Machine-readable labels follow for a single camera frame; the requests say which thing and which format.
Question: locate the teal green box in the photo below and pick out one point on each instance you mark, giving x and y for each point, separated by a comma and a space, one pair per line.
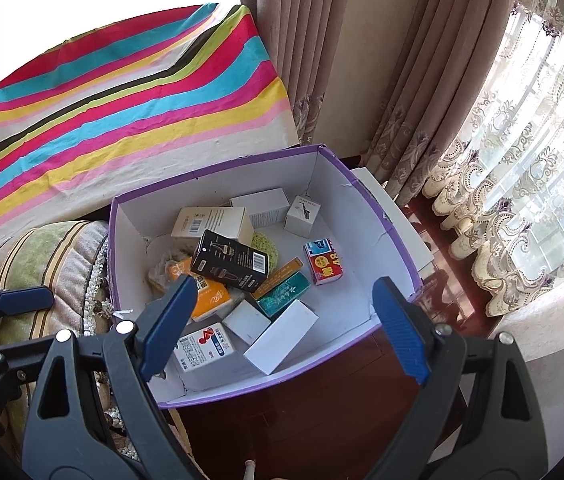
284, 297

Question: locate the white box with red logo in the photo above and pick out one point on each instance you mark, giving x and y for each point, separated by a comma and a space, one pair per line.
207, 350

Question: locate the cream box with barcode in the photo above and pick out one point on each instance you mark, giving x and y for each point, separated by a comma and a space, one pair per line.
207, 222

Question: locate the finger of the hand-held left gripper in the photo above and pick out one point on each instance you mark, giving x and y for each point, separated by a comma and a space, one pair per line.
24, 300
7, 362

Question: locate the black box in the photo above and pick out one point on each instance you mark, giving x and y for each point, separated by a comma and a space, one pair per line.
232, 260

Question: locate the red and blue box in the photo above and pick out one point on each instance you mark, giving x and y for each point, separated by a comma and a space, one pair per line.
323, 262

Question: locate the floral lace sheer curtain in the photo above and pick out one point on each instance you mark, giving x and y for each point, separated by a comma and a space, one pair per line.
536, 135

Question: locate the small plain white box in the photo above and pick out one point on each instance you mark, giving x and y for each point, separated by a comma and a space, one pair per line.
244, 322

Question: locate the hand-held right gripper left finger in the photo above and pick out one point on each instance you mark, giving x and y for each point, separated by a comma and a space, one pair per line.
169, 325

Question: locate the colourful striped cloth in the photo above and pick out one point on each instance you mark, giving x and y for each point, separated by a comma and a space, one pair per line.
112, 110

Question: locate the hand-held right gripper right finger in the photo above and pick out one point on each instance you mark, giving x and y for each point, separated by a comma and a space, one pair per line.
401, 330

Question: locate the long white box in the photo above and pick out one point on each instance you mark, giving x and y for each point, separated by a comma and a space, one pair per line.
282, 337

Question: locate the white box with pink mark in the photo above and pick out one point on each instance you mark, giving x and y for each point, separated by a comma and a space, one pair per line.
262, 207

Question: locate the striped plush seat cushion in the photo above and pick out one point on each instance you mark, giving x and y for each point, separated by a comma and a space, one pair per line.
52, 255

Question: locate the dark wooden stool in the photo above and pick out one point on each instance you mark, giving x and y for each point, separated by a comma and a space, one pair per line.
312, 420

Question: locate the purple cardboard box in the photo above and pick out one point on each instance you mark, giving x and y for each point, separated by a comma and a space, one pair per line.
341, 200

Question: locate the yellow sponge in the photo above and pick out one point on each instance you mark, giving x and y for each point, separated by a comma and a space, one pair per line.
164, 272

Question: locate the small white sachet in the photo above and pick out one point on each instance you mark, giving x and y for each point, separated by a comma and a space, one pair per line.
303, 217

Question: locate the orange tissue pack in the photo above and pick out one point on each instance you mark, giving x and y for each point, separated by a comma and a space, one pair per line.
212, 300

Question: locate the round green sponge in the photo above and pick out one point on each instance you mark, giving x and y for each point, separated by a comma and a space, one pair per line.
268, 245

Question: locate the mauve drape curtain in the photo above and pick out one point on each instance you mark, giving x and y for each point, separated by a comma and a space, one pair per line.
312, 35

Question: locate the tan and orange box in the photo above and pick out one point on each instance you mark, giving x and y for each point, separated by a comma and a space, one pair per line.
282, 277

